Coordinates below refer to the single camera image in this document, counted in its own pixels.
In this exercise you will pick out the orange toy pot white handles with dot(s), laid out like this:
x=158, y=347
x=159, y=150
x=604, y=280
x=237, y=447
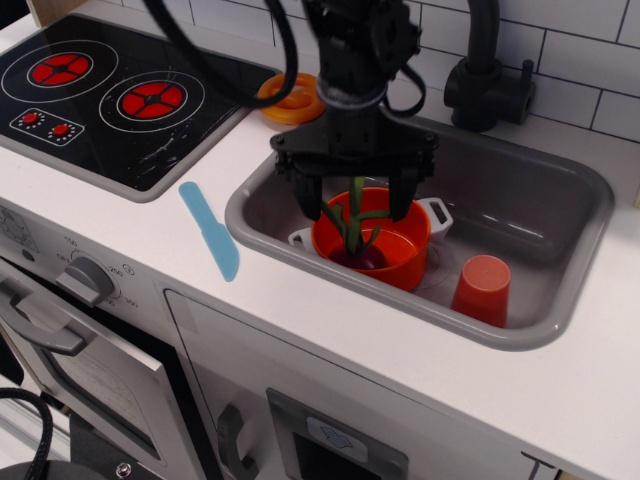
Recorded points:
x=396, y=251

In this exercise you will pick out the blue plastic toy knife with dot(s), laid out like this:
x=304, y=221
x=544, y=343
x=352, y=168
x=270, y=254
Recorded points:
x=215, y=234

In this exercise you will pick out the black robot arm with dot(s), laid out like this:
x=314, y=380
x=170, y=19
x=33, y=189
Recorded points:
x=362, y=45

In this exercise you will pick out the black toy stove top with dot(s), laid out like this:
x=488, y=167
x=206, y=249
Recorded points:
x=117, y=108

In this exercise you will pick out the orange toy pretzel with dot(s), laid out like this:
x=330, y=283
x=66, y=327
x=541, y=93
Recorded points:
x=300, y=106

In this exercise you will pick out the toy oven door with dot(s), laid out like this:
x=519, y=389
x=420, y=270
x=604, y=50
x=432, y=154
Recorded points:
x=116, y=387

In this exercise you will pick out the purple toy beet green leaves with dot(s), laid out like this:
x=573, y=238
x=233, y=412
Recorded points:
x=356, y=252

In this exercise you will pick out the black toy faucet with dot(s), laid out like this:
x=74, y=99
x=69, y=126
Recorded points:
x=478, y=92

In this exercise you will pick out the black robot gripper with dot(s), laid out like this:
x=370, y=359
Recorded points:
x=370, y=142

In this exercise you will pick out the grey oven knob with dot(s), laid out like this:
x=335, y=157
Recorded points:
x=86, y=281

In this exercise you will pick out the white cabinet door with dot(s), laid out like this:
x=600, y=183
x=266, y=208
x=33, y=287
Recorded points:
x=308, y=418

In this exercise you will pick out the grey plastic sink basin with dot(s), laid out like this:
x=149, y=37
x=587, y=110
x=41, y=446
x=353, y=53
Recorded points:
x=541, y=214

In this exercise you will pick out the grey oven door handle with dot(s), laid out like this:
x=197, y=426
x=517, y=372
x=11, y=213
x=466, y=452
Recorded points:
x=41, y=322

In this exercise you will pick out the grey cabinet door handle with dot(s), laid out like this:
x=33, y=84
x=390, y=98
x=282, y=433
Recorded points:
x=230, y=425

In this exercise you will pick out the orange plastic cup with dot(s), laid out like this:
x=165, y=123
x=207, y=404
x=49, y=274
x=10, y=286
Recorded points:
x=482, y=291

